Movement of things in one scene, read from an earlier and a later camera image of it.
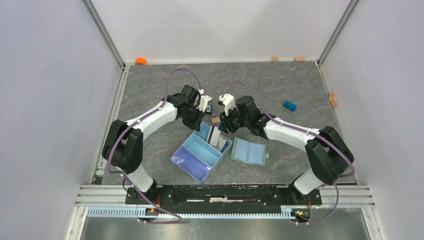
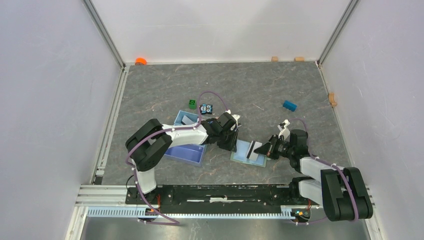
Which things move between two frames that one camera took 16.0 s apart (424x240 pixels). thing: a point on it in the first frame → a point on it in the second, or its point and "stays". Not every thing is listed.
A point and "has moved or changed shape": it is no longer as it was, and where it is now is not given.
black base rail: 223,196 stays
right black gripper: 225,124 → 268,149
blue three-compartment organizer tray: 197,156 has moved or changed shape
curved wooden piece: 332,99 stays
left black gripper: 195,125 → 231,146
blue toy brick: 289,105 stays
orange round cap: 140,61 stays
